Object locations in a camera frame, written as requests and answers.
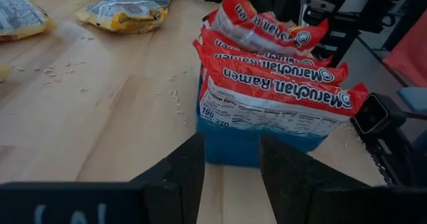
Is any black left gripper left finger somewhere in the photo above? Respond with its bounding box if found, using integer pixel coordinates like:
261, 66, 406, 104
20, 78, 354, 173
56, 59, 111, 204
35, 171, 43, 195
0, 132, 206, 224

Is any teal plastic bin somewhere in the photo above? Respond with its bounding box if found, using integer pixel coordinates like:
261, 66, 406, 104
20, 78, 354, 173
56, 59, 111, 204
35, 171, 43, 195
195, 69, 328, 168

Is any red Maruchan ramen pack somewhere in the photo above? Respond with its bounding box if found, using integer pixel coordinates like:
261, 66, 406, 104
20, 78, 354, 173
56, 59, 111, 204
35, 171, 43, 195
203, 0, 330, 57
192, 39, 350, 87
199, 27, 334, 68
199, 55, 370, 139

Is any red fabric chair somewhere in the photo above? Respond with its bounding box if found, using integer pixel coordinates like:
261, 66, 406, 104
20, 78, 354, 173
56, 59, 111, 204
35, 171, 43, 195
382, 9, 427, 88

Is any light blue seat pad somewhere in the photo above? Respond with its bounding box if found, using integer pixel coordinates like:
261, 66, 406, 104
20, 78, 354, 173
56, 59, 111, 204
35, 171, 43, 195
396, 86, 427, 113

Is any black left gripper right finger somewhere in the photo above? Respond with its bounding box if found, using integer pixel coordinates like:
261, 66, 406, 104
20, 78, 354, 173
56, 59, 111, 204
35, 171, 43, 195
259, 133, 427, 224

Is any yellow Maruchan ramen pack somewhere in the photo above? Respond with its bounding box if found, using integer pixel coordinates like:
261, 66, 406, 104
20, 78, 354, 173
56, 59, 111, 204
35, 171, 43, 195
75, 0, 169, 34
0, 0, 57, 42

